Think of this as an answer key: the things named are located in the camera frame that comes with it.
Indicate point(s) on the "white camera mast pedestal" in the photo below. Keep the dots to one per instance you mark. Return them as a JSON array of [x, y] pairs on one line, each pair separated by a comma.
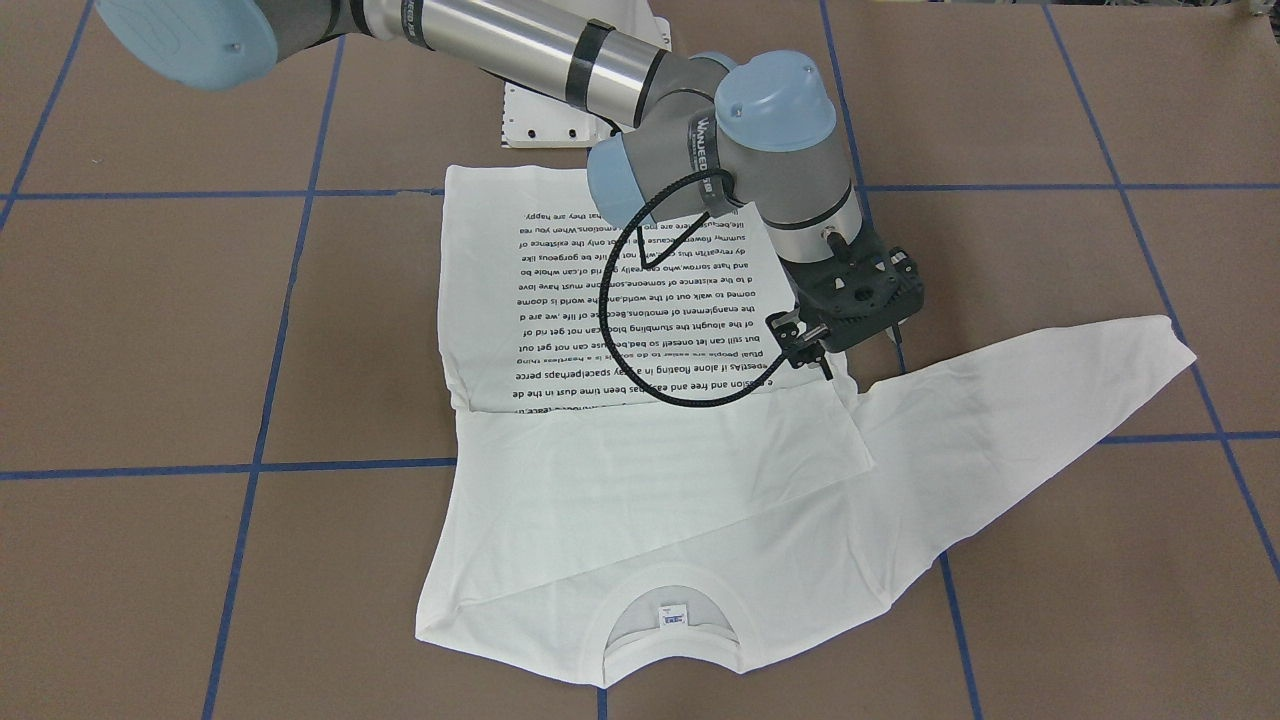
[[533, 121]]

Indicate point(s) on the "white long-sleeve printed shirt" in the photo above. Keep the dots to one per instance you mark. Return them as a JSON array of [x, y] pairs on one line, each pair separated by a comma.
[[593, 530]]

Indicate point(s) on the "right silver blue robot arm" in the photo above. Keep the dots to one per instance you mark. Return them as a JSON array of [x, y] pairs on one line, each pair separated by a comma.
[[671, 136]]

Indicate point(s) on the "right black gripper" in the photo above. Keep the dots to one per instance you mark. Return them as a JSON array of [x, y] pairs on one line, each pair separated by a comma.
[[787, 334]]

